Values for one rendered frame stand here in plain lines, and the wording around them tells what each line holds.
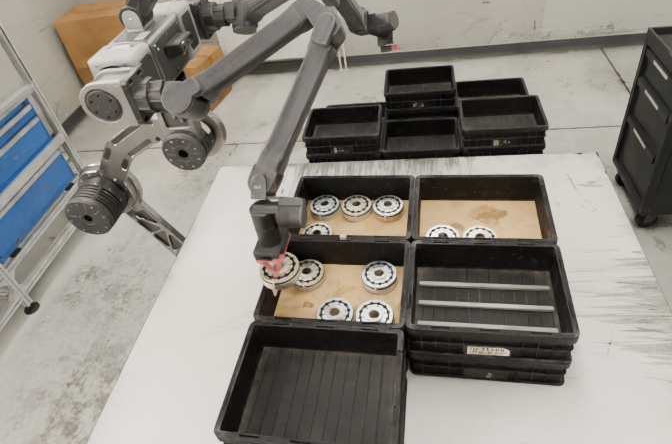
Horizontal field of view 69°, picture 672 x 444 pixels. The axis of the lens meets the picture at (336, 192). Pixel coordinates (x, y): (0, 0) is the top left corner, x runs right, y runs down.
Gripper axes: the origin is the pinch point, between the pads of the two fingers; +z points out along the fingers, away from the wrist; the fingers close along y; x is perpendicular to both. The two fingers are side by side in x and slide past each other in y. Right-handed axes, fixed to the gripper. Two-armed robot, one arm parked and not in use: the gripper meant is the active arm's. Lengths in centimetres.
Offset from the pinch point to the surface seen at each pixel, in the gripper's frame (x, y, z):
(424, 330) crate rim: -36.8, -8.1, 12.4
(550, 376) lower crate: -68, -7, 31
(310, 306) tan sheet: -4.0, 3.6, 22.9
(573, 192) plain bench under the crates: -87, 70, 35
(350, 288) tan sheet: -14.6, 10.8, 22.8
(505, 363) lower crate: -57, -8, 24
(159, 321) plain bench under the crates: 50, 3, 37
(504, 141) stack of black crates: -70, 128, 55
